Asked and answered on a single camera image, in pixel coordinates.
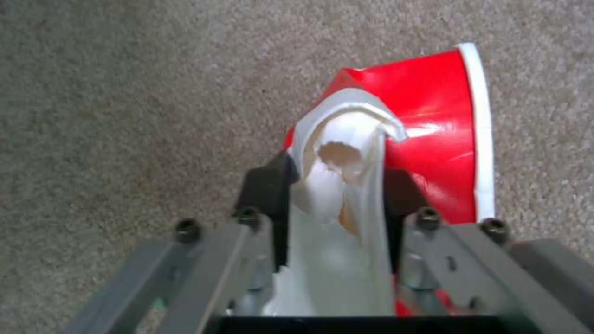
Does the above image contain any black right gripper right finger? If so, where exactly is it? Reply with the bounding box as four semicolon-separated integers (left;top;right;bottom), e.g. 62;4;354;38
385;168;594;334

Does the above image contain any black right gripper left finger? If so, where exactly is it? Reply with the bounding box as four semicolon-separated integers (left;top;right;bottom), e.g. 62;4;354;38
62;152;302;334

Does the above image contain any crushed red paper cup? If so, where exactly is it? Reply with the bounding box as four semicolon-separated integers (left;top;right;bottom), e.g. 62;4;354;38
260;42;497;316

